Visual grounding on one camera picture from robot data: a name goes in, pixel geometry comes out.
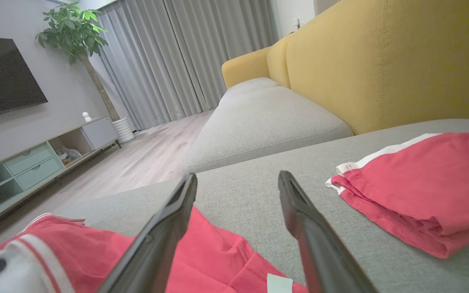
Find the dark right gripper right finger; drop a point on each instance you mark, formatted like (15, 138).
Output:
(320, 244)

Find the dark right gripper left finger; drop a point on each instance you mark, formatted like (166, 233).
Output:
(157, 244)

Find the red garment with white trim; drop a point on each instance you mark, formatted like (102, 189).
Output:
(218, 252)

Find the red shorts with white stripe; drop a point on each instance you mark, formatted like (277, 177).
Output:
(421, 187)

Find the large grey sofa seat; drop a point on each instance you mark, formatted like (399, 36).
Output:
(250, 191)

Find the low TV cabinet pale drawers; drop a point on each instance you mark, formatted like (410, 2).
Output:
(31, 167)

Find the white ribbed plant pot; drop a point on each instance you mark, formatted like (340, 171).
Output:
(123, 130)

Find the toys in cabinet shelf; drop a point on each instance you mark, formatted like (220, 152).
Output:
(68, 155)

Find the grey sofa seat cushion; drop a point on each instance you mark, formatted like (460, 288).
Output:
(267, 122)
(250, 85)

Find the small white figurine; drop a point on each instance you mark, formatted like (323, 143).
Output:
(86, 117)

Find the grey pleated curtain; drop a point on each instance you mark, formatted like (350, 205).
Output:
(185, 57)

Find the yellow sofa armrest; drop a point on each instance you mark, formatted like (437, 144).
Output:
(244, 67)

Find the yellow sofa backrest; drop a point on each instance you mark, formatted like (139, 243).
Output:
(381, 61)

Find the black flat screen television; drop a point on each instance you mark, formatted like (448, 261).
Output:
(2, 77)

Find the green potted tree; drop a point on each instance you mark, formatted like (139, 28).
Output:
(75, 32)

